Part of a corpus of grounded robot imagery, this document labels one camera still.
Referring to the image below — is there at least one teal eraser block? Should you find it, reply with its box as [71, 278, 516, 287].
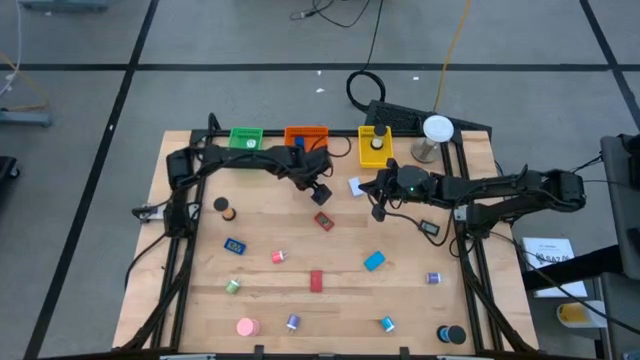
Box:
[362, 250, 387, 273]

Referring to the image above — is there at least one black mesh computer case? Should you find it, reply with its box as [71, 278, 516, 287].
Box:
[363, 99, 494, 139]

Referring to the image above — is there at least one white paper sheet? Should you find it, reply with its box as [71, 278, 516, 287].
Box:
[520, 237, 590, 300]

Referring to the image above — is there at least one green plastic basket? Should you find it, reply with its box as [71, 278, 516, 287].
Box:
[228, 126, 265, 154]

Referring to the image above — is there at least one white floor cable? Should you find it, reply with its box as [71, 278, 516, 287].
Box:
[0, 0, 25, 99]

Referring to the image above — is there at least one black hourglass orange sand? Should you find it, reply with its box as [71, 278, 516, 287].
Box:
[212, 196, 238, 222]

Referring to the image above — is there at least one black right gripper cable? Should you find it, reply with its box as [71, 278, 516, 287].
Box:
[382, 209, 456, 249]

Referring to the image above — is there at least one yellow plastic basket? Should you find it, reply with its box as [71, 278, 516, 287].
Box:
[357, 125, 394, 170]

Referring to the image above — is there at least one black metal table frame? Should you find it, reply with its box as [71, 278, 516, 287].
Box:
[112, 112, 540, 360]

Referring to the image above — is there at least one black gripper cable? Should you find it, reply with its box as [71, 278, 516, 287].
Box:
[382, 209, 456, 249]
[328, 133, 354, 159]

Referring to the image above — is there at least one black coiled floor cable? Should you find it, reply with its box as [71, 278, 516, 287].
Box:
[289, 0, 389, 114]

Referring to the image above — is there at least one black caster wheel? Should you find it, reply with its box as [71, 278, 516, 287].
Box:
[0, 155, 21, 181]

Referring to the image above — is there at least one white mushroom lamp brass base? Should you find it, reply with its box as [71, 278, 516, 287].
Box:
[410, 114, 456, 165]

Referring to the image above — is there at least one white yellow container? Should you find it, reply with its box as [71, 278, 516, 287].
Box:
[555, 301, 609, 330]

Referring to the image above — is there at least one orange plastic basket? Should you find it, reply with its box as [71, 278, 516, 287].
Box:
[283, 125, 330, 154]

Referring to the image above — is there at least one grey table foot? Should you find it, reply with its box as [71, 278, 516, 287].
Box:
[0, 108, 54, 129]
[17, 0, 109, 12]

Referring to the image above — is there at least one yellow hanging cable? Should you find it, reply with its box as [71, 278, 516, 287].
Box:
[432, 0, 474, 114]

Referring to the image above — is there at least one blue digital thermometer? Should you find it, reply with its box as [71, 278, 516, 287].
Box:
[223, 237, 248, 256]

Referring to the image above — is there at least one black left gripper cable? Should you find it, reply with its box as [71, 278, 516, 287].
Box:
[328, 133, 354, 159]

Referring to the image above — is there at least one black hourglass white sand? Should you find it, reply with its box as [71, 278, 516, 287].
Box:
[370, 122, 389, 151]

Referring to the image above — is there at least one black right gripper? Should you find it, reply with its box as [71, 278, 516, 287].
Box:
[358, 158, 439, 224]

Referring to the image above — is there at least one black flat bar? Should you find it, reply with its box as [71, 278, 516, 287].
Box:
[522, 243, 624, 292]

